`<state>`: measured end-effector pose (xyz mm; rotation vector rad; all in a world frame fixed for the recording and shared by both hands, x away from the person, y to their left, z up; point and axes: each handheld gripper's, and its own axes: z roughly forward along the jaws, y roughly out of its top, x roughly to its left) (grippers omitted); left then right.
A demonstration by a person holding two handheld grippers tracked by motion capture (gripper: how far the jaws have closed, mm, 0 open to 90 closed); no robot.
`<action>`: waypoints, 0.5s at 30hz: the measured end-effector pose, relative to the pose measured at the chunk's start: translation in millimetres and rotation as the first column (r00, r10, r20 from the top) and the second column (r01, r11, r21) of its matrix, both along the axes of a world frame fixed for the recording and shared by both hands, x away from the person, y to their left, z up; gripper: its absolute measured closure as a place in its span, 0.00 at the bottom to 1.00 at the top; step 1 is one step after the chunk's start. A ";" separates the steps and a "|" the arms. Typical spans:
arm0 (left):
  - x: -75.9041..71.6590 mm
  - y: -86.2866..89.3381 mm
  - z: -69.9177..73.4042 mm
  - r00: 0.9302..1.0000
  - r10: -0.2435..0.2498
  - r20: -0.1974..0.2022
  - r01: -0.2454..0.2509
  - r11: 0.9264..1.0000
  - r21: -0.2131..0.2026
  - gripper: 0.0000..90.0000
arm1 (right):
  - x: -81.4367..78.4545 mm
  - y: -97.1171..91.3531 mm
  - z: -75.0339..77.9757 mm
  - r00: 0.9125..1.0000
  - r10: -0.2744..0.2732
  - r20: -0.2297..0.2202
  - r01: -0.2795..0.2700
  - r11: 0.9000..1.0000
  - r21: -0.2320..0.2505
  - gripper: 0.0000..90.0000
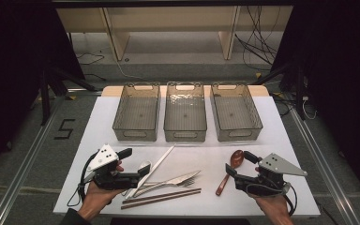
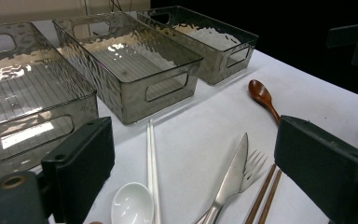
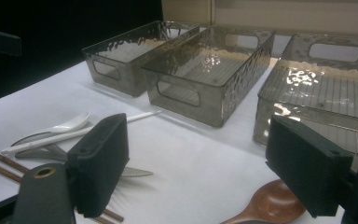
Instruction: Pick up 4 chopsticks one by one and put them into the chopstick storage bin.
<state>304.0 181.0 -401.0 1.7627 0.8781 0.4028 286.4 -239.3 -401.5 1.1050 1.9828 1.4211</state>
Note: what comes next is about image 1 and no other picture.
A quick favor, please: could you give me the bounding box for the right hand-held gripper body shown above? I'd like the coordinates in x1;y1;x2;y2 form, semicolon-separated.
233;153;308;197

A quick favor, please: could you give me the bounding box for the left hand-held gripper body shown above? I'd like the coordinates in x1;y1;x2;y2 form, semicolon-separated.
86;143;140;191

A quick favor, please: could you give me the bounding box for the white spoon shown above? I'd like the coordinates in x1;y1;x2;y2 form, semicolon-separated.
121;159;154;197

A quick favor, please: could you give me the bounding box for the brown spoon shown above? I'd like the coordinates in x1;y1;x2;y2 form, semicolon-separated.
215;149;245;197

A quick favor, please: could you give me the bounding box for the clear grey plastic bin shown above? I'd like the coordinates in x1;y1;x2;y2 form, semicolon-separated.
209;82;264;143
112;82;161;143
163;81;208;143

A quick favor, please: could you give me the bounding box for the brown chopstick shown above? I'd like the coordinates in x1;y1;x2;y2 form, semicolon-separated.
120;190;203;210
121;187;203;205

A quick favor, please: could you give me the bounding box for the metal fork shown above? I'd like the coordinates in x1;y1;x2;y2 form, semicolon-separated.
136;176;197;189

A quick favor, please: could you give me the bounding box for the person's right hand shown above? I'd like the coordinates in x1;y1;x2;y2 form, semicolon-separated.
252;167;295;221

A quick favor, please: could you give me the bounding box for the person's left hand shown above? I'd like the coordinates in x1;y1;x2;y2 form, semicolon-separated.
77;159;126;222

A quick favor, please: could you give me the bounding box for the white table sheet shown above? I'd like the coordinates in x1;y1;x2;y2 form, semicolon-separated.
52;95;322;218

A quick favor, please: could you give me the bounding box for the black metal stand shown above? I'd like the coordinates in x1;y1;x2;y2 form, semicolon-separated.
251;62;308;121
38;67;98;126

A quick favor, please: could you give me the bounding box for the dark curtain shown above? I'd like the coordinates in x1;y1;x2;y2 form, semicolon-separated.
0;0;86;182
271;0;360;201

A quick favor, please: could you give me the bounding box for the light wooden desk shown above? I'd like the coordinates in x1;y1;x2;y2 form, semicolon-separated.
55;6;294;62

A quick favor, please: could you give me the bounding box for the right hand-held gripper cable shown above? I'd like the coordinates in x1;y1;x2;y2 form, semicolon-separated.
245;182;298;218

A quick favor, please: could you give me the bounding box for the aluminium floor rail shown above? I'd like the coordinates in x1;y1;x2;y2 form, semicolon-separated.
0;93;68;225
289;107;360;225

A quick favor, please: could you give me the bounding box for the white floor cable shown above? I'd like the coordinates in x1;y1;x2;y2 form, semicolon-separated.
104;46;144;81

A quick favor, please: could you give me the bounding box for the black floor cable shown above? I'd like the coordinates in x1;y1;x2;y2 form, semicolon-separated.
76;51;106;67

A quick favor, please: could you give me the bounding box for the bundle of black cables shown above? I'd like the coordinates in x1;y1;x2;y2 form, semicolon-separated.
233;6;279;72

